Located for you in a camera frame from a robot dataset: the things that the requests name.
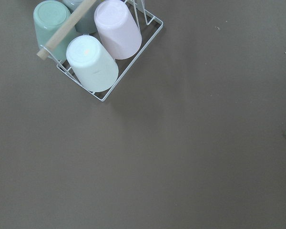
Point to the white cup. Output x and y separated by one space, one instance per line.
94 67

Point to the pink cup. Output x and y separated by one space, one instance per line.
117 29

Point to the grey blue cup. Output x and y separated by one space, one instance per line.
86 25

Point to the mint green cup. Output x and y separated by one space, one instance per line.
48 17

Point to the white wire cup rack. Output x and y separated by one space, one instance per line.
138 8

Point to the wooden rack handle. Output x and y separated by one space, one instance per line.
62 32

